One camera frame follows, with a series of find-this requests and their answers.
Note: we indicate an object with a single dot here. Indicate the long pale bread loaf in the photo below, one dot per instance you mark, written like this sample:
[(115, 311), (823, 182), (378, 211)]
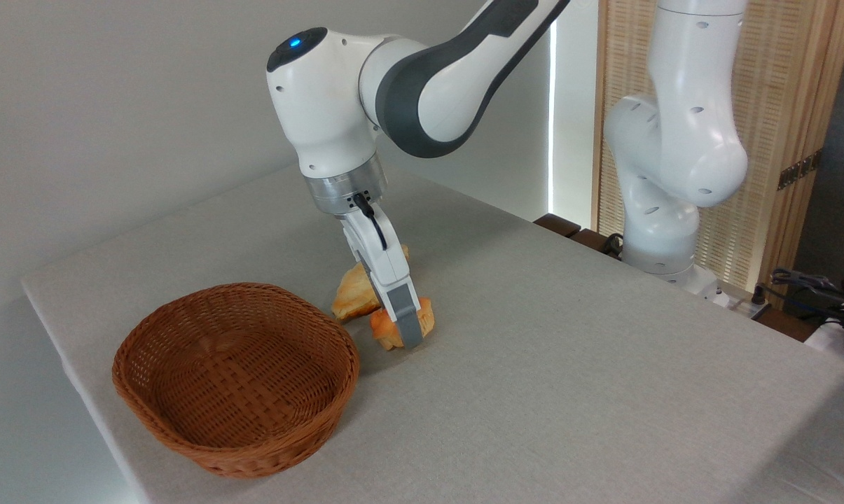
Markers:
[(351, 294)]

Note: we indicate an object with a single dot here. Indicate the dark brown wooden table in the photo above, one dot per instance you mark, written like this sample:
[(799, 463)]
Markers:
[(558, 224)]

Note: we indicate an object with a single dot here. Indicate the round orange bread bun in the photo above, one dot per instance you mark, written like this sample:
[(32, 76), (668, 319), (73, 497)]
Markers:
[(383, 329)]

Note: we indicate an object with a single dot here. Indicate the brown wicker basket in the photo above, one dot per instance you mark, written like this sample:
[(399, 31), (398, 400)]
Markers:
[(183, 434)]

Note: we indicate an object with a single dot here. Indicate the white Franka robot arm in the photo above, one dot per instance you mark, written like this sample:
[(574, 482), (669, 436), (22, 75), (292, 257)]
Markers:
[(323, 105)]

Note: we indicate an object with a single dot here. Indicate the metal screen hinge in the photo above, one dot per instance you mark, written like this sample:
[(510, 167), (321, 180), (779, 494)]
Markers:
[(798, 170)]

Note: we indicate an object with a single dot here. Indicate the grey tablecloth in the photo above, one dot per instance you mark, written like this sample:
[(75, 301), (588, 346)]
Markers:
[(569, 385)]

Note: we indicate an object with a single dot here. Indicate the white power strip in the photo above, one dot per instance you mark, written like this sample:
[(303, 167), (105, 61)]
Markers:
[(740, 302)]

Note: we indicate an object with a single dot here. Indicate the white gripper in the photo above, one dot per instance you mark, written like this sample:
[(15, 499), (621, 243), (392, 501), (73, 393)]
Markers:
[(390, 262)]

